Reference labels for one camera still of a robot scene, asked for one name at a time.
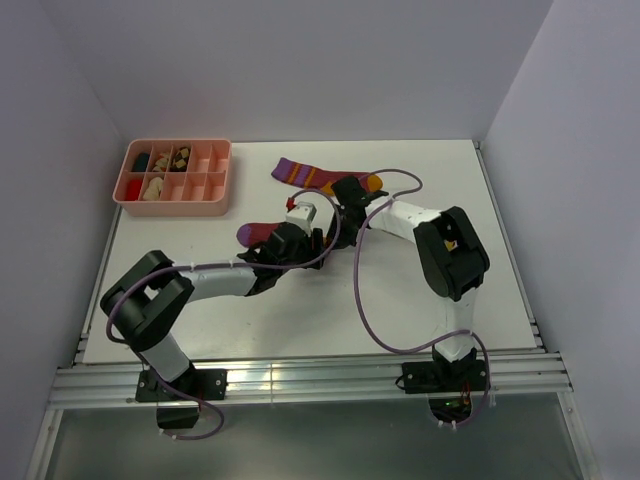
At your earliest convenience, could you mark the pink compartment organizer box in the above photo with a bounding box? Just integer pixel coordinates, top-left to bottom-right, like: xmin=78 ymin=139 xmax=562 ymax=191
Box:
xmin=112 ymin=138 xmax=232 ymax=217

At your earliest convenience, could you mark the brown yellow argyle sock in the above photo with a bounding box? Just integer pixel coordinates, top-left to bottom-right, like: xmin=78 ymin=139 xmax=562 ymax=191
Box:
xmin=169 ymin=146 xmax=191 ymax=172

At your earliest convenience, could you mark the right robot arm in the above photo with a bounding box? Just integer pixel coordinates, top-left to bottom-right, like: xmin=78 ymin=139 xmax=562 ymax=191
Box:
xmin=329 ymin=176 xmax=490 ymax=390

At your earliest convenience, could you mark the dark teal rolled sock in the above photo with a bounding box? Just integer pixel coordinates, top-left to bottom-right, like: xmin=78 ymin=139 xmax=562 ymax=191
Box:
xmin=131 ymin=152 xmax=150 ymax=173

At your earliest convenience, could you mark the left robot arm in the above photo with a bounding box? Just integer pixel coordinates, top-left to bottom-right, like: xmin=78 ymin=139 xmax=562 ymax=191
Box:
xmin=100 ymin=222 xmax=325 ymax=399

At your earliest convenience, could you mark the cream white rolled sock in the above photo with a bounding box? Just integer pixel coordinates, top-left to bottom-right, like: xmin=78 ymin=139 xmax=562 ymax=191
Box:
xmin=142 ymin=177 xmax=164 ymax=201

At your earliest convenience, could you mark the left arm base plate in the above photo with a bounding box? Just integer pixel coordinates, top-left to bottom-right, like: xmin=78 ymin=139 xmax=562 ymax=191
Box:
xmin=135 ymin=369 xmax=227 ymax=403

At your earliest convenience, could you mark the cream orange argyle rolled sock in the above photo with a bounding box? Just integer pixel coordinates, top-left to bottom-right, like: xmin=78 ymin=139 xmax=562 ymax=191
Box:
xmin=151 ymin=152 xmax=171 ymax=172

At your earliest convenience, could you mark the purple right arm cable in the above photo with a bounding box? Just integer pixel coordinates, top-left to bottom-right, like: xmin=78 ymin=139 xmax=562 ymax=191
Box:
xmin=353 ymin=168 xmax=494 ymax=431

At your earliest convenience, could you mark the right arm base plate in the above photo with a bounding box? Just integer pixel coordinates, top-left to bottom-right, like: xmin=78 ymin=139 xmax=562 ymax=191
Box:
xmin=395 ymin=360 xmax=488 ymax=394

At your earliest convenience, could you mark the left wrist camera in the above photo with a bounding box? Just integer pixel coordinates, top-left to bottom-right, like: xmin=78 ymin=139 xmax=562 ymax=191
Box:
xmin=285 ymin=198 xmax=317 ymax=236

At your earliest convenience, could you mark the maroon purple striped sock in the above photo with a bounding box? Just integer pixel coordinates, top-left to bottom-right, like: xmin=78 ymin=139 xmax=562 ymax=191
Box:
xmin=271 ymin=157 xmax=383 ymax=196

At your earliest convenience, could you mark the maroon sock purple toe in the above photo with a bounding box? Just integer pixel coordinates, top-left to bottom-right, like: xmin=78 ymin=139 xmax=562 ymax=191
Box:
xmin=235 ymin=221 xmax=339 ymax=249

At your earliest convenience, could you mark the aluminium front rail frame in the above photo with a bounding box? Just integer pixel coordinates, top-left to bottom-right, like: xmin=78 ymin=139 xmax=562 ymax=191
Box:
xmin=46 ymin=351 xmax=573 ymax=410

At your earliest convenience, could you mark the red rolled sock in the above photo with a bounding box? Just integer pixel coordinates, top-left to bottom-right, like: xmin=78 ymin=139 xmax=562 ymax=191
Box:
xmin=125 ymin=178 xmax=143 ymax=202

